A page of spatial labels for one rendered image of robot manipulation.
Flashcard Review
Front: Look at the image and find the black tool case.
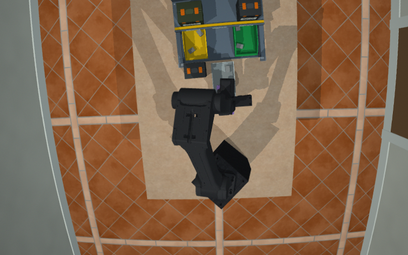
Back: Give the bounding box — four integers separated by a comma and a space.
183, 62, 207, 79

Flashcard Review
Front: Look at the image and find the dark green hard case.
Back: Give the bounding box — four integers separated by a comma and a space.
176, 0, 204, 27

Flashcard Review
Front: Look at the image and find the grey bin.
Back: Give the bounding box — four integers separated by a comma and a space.
211, 61, 235, 92

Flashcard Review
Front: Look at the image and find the yellow open bin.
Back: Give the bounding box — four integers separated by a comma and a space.
182, 29, 208, 61

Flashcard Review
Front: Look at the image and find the dark grey tool case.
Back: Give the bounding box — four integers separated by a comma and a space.
236, 0, 262, 22

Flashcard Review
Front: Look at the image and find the green open bin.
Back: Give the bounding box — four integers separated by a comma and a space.
232, 25, 258, 57

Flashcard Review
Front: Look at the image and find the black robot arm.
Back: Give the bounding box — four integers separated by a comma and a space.
171, 78, 252, 200

